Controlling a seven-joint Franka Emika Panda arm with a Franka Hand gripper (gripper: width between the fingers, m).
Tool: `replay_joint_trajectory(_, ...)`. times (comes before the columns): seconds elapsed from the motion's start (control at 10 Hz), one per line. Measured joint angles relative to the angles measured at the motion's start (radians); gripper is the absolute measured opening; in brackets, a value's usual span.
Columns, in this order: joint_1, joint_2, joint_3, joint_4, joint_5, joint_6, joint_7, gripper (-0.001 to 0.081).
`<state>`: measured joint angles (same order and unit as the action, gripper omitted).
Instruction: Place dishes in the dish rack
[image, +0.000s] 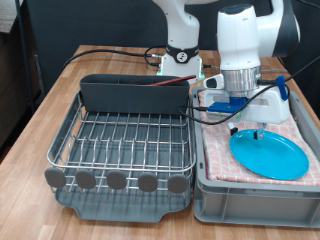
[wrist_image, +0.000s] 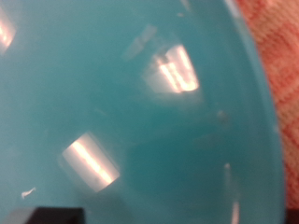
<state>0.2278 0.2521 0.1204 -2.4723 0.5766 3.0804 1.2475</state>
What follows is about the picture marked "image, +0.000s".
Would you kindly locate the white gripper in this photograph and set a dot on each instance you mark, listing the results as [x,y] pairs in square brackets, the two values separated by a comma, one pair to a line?
[266,110]

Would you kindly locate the blue plastic plate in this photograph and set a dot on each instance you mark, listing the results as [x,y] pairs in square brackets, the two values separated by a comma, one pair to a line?
[270,156]

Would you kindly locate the reddish brown wooden spoon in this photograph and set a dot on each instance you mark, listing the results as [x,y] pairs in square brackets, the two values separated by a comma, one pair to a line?
[173,80]

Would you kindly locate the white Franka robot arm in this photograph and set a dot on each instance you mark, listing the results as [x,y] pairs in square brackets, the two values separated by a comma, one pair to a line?
[238,40]

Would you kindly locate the pink checkered dish cloth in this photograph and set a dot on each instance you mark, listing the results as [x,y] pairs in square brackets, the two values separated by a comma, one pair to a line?
[216,153]

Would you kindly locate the grey plastic crate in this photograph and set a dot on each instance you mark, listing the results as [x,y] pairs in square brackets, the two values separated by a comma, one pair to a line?
[250,205]

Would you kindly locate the dark grey cutlery caddy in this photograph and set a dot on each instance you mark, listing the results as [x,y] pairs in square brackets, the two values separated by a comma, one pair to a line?
[133,96]

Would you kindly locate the grey plastic drain tray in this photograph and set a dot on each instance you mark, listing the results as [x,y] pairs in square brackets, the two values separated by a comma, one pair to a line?
[116,208]

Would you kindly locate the black metal pole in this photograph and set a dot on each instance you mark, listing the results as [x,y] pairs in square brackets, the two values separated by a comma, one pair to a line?
[25,60]

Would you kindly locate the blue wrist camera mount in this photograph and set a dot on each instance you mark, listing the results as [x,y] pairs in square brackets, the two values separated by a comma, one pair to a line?
[225,106]

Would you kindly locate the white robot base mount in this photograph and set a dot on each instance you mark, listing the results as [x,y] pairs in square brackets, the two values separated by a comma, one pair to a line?
[186,71]

